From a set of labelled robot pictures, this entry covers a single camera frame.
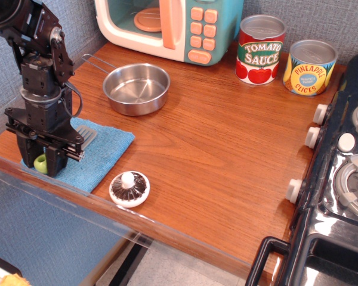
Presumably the white toy mushroom slice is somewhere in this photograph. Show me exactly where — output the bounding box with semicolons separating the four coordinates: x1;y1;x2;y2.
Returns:
109;171;150;209

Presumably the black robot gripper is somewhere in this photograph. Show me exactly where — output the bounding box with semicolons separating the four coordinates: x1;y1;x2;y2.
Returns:
5;95;84;178

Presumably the clear acrylic table guard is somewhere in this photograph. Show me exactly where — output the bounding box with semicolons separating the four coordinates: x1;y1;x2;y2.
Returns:
0;151;275;286

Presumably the blue folded cloth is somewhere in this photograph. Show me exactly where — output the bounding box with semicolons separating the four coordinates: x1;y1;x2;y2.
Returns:
20;118;135;193

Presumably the white stove knob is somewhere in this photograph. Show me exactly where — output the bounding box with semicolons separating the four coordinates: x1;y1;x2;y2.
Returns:
313;104;329;125
285;179;303;204
304;127;320;149

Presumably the white stove knob rear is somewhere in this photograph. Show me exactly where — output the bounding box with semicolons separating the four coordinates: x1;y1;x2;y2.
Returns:
313;104;329;125

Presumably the white stove knob middle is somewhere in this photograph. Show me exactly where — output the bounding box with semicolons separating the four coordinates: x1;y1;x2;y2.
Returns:
304;127;320;149

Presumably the grey spatula green handle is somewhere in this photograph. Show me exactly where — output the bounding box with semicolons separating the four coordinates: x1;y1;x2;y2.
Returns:
33;125;97;175

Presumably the pineapple slices can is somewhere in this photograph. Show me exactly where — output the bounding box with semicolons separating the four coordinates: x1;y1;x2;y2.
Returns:
283;39;338;97

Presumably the tomato sauce can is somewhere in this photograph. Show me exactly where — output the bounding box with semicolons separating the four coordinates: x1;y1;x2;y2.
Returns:
235;14;286;85

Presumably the black toy stove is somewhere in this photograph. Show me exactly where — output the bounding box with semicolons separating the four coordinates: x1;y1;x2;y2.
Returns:
246;54;358;285

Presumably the yellow object at corner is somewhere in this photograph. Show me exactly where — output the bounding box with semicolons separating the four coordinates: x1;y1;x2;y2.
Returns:
0;274;30;286

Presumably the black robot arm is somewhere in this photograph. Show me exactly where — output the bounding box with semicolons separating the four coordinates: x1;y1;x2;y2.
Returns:
0;1;84;177

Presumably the stainless steel pan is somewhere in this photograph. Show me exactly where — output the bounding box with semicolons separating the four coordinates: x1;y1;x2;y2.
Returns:
82;54;171;116

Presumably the white stove knob front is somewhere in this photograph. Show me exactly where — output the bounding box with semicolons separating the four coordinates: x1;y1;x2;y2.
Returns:
285;179;303;204

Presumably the teal toy microwave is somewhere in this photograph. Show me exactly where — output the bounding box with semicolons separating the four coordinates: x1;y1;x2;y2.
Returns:
95;1;244;66

